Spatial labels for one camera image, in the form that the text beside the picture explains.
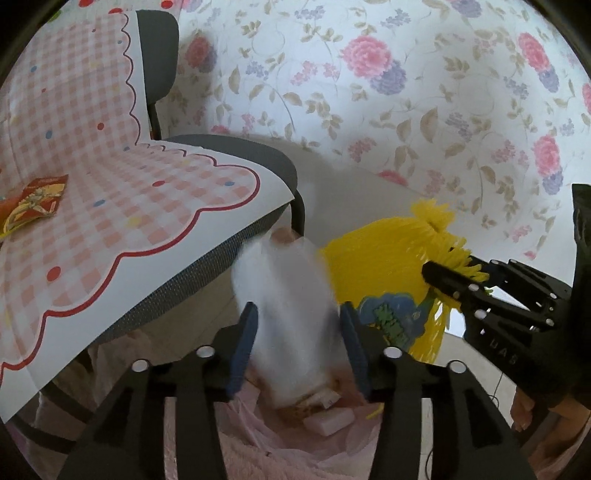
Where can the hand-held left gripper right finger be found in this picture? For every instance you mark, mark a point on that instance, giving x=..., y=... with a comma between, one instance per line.
x=354, y=355

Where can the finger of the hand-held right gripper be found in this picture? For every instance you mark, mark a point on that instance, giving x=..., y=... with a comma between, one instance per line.
x=526, y=279
x=448, y=282

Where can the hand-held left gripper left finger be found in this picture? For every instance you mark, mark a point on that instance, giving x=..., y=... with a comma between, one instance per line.
x=242, y=350

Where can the white rounded object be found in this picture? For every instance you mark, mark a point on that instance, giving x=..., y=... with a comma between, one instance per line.
x=286, y=314

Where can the yellow mesh bag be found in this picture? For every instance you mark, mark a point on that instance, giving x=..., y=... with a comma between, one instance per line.
x=383, y=263

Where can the white foam block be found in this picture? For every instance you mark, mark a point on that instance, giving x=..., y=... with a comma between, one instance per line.
x=328, y=421

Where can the pink trash bag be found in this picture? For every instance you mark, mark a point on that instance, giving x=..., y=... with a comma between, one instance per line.
x=286, y=454

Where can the person's right forearm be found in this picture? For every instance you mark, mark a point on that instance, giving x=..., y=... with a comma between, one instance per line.
x=561, y=434

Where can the person's right hand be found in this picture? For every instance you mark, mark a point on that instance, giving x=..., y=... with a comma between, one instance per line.
x=521, y=408

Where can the floral printed cloth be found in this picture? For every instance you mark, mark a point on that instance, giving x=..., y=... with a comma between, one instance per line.
x=369, y=115

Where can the grey office chair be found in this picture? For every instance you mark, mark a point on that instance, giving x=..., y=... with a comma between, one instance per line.
x=258, y=152

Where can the pink checked paper cover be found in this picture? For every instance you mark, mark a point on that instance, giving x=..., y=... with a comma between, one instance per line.
x=115, y=184

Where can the red snack wrapper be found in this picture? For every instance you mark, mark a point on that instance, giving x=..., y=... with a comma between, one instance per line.
x=37, y=203

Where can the balloon printed cloth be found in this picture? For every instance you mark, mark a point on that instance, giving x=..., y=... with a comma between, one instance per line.
x=115, y=3

